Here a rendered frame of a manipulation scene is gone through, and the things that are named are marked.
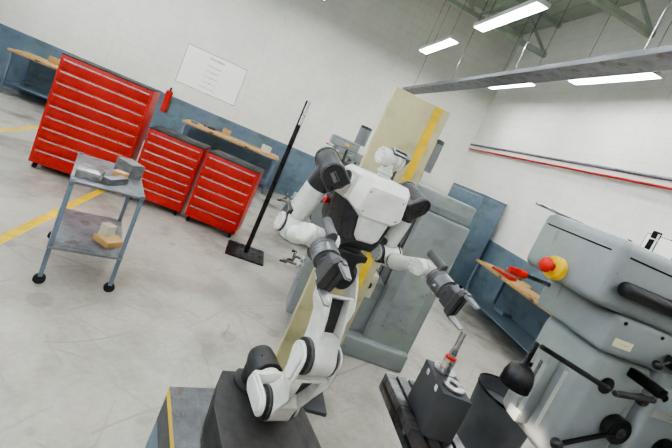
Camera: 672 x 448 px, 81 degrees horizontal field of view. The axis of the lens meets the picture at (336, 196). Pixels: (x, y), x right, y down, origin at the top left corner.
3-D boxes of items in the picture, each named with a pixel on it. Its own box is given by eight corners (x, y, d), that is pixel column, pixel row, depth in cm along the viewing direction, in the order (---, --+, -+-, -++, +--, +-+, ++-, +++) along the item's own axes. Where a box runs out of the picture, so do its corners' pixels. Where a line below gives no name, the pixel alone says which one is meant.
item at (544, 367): (514, 421, 105) (551, 354, 102) (505, 410, 109) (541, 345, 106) (526, 425, 106) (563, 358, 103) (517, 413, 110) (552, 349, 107)
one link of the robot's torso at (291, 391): (247, 394, 176) (298, 329, 156) (286, 395, 186) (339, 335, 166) (250, 430, 164) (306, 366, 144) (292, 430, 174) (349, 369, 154)
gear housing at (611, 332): (600, 352, 91) (621, 315, 90) (532, 302, 115) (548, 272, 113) (699, 388, 99) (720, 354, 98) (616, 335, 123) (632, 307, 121)
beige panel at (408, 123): (256, 399, 268) (398, 81, 238) (257, 363, 307) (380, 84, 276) (325, 417, 280) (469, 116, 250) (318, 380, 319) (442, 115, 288)
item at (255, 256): (224, 253, 483) (290, 91, 455) (228, 240, 531) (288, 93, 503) (262, 266, 495) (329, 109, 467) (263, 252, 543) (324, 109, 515)
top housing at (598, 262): (593, 304, 87) (630, 238, 85) (520, 260, 112) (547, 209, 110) (734, 361, 98) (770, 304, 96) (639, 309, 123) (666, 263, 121)
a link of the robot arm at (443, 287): (439, 318, 142) (422, 293, 151) (457, 317, 147) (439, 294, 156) (459, 293, 137) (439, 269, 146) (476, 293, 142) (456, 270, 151)
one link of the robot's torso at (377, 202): (297, 218, 169) (330, 141, 165) (359, 236, 187) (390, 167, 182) (324, 247, 144) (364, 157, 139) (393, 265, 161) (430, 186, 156)
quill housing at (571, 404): (541, 460, 98) (604, 351, 94) (495, 401, 118) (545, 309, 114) (598, 476, 103) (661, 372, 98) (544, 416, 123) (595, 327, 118)
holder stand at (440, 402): (421, 435, 145) (445, 390, 143) (407, 395, 167) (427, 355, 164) (450, 445, 147) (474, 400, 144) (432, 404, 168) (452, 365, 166)
